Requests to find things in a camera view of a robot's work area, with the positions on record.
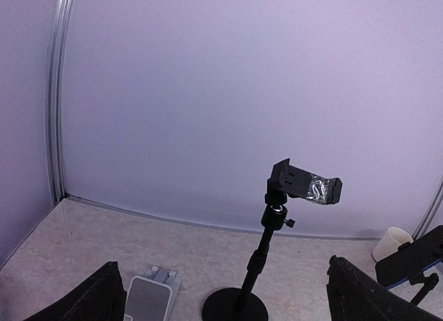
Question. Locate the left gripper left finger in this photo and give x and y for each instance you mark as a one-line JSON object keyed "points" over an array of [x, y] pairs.
{"points": [[101, 296]]}

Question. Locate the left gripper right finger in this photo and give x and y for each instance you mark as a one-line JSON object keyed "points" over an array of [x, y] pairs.
{"points": [[354, 296]]}

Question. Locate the white folding phone stand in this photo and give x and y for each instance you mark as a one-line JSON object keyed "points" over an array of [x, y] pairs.
{"points": [[151, 296]]}

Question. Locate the tall black phone stand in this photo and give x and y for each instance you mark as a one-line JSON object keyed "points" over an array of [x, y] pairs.
{"points": [[286, 181]]}

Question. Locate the blue phone on short stand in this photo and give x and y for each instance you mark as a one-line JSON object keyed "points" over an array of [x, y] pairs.
{"points": [[411, 261]]}

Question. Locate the cream ceramic mug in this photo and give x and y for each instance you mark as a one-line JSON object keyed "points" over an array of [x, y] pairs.
{"points": [[393, 238]]}

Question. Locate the right aluminium corner post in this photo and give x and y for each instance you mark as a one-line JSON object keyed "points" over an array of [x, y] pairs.
{"points": [[429, 215]]}

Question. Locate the aluminium corner post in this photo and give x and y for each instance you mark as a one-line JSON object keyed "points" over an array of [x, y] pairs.
{"points": [[53, 104], [429, 215]]}

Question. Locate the left aluminium corner post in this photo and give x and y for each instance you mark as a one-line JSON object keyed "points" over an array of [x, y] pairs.
{"points": [[53, 104]]}

